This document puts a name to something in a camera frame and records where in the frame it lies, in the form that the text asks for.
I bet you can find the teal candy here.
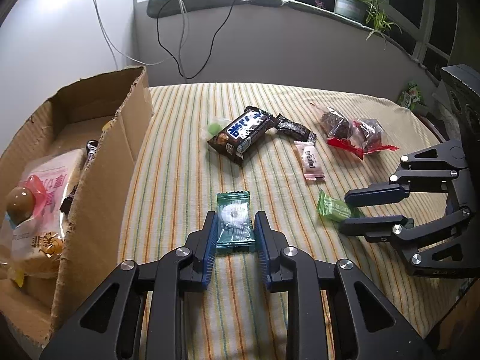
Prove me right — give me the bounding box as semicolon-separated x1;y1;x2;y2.
216;191;256;254

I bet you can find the light green candy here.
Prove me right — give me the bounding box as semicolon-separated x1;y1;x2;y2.
316;189;364;223

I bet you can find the red dark plum packet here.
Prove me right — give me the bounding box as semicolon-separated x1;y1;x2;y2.
310;102;364;159

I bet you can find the black snack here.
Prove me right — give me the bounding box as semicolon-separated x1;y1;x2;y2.
275;114;317;144

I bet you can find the brown snickers bar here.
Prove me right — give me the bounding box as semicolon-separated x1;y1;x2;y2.
208;106;278;165

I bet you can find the green jelly candy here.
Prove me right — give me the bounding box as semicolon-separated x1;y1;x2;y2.
201;118;231;141

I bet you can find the pink white wrapped candy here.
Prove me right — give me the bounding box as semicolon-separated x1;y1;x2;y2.
294;141;325;181

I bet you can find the striped bed cloth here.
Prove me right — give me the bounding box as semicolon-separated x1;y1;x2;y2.
117;82;462;360

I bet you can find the green snack bag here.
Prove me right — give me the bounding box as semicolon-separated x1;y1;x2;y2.
396;80;425;111

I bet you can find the cardboard box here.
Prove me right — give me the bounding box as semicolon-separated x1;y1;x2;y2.
1;67;153;357

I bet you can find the pink white bread package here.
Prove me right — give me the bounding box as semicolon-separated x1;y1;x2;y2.
1;149;86;281

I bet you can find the packaged braised egg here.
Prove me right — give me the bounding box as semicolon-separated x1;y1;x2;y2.
6;186;36;226

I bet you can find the potted spider plant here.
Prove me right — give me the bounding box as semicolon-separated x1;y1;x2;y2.
334;0;402;43

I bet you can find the black cable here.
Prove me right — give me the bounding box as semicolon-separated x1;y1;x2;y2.
155;0;247;81

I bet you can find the white cable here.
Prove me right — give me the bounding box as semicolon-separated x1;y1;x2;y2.
88;0;189;67

